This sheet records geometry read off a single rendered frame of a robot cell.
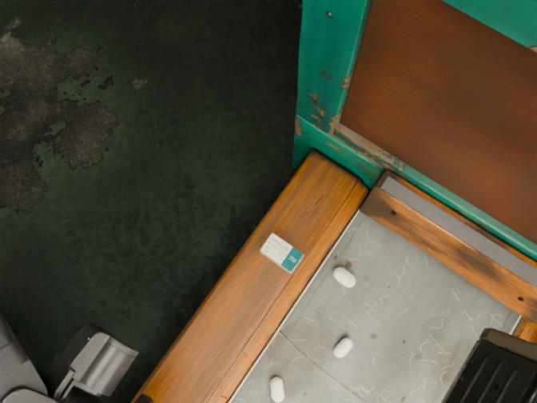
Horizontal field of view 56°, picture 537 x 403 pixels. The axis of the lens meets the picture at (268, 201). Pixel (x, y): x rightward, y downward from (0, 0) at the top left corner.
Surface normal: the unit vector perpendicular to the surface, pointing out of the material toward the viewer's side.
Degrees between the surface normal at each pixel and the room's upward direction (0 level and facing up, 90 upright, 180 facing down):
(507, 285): 66
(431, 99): 90
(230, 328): 0
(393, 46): 90
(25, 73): 0
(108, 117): 0
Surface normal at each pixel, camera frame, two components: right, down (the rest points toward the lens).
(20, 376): 0.62, 0.11
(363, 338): -0.03, -0.25
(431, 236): -0.54, 0.63
